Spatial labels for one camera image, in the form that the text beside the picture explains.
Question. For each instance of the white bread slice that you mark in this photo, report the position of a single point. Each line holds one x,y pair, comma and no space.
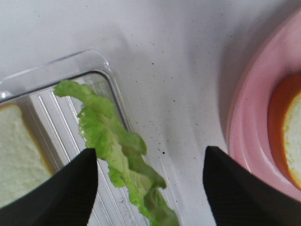
284,127
22,165

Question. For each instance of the pink round plate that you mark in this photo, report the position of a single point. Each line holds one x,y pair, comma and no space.
247,132

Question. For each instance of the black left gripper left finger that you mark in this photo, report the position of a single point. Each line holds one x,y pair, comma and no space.
66,199

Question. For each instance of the green lettuce leaf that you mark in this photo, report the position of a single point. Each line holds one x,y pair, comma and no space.
123,150

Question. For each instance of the clear left plastic tray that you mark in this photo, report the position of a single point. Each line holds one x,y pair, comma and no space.
54,122

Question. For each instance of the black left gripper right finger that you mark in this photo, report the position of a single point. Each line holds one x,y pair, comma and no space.
238,198

